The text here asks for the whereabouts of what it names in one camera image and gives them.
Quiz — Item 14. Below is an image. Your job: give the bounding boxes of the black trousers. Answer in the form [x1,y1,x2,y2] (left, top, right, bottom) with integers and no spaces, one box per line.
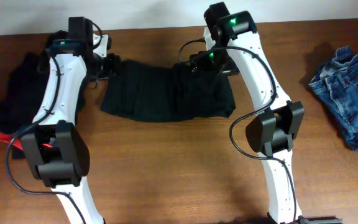
[101,60,236,123]

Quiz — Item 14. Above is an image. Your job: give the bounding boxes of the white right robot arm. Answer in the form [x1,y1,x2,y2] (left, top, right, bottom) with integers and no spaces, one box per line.
[189,2,305,223]

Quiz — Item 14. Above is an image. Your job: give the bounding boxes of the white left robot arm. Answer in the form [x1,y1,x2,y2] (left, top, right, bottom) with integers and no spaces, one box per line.
[18,17,111,223]

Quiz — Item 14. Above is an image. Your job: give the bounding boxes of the black garment pile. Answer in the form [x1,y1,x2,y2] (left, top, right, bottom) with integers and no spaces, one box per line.
[0,30,86,134]

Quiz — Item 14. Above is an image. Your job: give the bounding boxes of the red and grey garment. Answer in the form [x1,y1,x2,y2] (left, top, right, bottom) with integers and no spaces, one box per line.
[0,131,53,151]

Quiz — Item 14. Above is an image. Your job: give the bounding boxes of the blue denim jeans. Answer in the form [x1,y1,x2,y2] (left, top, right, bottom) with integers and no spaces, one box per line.
[308,46,358,153]

